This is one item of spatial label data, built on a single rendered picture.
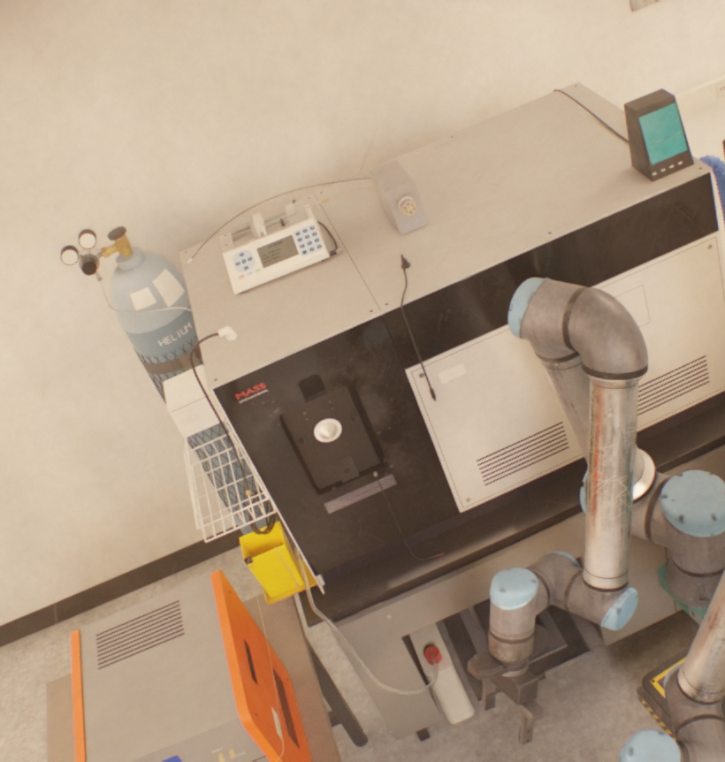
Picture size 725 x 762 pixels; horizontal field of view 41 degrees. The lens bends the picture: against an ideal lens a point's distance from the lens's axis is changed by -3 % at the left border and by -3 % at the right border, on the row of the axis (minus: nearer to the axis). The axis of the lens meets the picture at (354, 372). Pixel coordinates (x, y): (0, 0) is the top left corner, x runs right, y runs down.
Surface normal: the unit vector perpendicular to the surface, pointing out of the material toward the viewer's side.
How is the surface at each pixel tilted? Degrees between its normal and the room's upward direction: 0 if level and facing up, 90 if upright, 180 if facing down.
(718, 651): 79
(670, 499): 6
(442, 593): 90
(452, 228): 0
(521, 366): 90
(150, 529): 90
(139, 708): 0
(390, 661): 90
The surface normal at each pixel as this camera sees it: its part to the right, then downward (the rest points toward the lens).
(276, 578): 0.23, 0.57
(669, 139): 0.18, 0.39
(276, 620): -0.33, -0.76
